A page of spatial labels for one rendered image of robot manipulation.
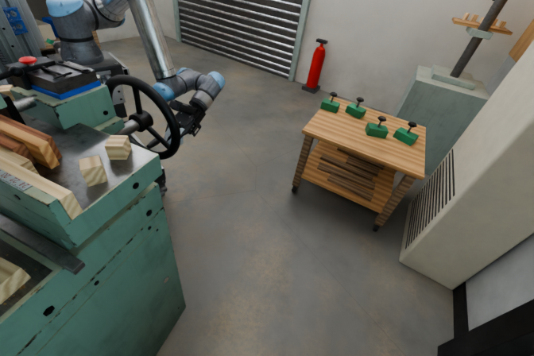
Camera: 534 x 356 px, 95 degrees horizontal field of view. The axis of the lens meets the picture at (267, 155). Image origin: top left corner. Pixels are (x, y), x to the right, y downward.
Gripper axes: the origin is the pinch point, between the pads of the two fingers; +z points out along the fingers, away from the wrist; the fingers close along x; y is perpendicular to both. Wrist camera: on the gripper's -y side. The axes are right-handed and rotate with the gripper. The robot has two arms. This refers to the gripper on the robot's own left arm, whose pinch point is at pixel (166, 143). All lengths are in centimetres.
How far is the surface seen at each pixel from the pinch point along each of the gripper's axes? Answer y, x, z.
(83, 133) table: -30.8, -3.6, 13.1
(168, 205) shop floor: 69, 24, 19
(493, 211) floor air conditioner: 33, -123, -40
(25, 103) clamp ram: -37.1, 6.8, 13.6
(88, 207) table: -37.3, -22.6, 23.9
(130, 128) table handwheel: -16.5, 0.9, 4.2
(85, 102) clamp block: -31.6, 1.4, 6.6
